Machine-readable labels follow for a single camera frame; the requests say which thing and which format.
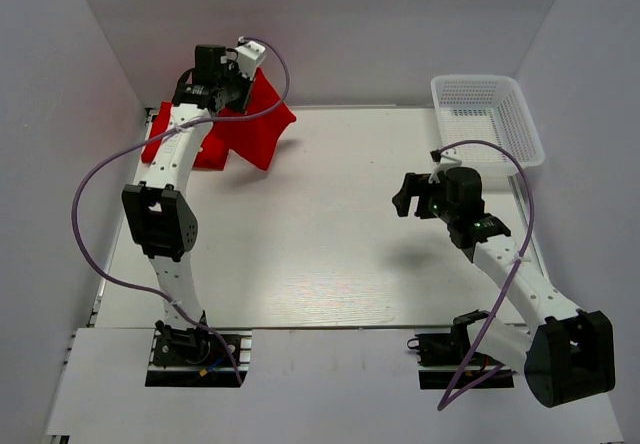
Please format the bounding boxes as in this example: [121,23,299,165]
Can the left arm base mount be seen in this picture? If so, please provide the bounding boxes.
[145,332,251,389]

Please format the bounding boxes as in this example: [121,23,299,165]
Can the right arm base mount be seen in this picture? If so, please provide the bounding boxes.
[407,310,514,390]

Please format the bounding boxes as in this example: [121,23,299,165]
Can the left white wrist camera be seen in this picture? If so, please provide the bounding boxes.
[235,36,267,81]

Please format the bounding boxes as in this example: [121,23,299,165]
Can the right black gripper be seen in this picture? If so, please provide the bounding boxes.
[393,172,459,223]

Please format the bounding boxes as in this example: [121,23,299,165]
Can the white plastic basket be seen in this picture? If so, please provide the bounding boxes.
[431,75,545,178]

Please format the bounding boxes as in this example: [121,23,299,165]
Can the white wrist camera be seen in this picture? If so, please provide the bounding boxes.
[235,36,267,81]
[428,149,462,184]

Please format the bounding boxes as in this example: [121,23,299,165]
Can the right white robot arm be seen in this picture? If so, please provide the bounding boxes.
[392,167,615,408]

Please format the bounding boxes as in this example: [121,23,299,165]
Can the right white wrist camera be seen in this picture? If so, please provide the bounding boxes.
[428,149,462,184]

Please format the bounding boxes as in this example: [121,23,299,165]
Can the folded red t-shirt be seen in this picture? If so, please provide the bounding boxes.
[141,101,231,170]

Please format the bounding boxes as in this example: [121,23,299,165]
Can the red t-shirt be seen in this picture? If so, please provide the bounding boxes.
[194,69,296,171]
[141,101,231,170]

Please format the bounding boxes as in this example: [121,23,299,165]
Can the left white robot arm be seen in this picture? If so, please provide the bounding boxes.
[122,41,266,363]

